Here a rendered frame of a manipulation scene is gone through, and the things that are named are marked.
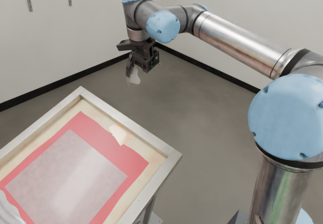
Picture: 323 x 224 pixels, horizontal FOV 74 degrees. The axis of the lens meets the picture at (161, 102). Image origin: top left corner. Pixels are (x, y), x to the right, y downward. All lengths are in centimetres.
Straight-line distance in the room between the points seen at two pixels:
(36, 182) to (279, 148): 82
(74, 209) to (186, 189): 159
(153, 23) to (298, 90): 36
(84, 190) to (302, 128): 72
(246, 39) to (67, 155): 76
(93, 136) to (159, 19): 58
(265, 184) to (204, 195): 190
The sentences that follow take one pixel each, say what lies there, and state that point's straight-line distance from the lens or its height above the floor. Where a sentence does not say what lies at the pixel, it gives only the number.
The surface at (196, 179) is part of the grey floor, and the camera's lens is 241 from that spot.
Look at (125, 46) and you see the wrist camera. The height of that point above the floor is 162.
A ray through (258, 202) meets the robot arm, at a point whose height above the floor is 157.
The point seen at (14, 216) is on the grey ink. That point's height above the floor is 114.
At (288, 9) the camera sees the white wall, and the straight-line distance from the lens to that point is 369.
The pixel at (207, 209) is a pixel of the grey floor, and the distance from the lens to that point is 229.
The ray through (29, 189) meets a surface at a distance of 96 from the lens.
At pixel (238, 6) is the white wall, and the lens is 384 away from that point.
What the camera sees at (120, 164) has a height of 124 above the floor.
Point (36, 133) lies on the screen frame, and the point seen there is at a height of 122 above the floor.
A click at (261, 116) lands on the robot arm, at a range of 37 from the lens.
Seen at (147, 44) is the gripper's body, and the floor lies 167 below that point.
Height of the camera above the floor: 195
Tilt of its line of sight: 38 degrees down
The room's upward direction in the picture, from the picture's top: 12 degrees clockwise
